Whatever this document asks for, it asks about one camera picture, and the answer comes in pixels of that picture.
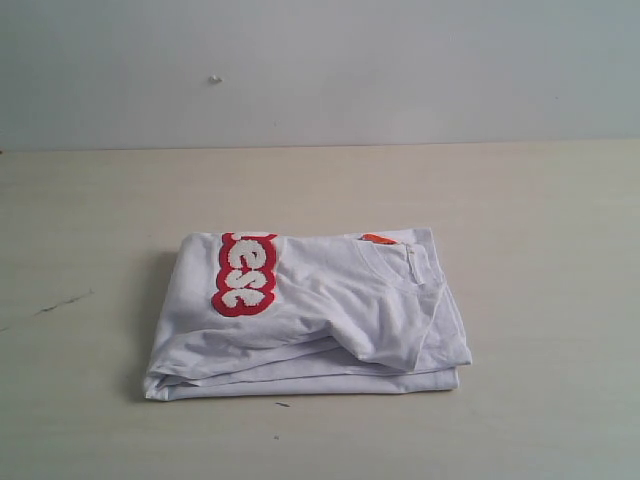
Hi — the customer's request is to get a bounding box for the white t-shirt red Chinese patch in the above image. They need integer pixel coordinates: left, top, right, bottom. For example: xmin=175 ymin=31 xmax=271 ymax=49
xmin=143 ymin=228 xmax=472 ymax=401

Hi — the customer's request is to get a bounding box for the orange neck tag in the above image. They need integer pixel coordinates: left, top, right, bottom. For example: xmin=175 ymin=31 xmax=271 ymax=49
xmin=359 ymin=233 xmax=398 ymax=245

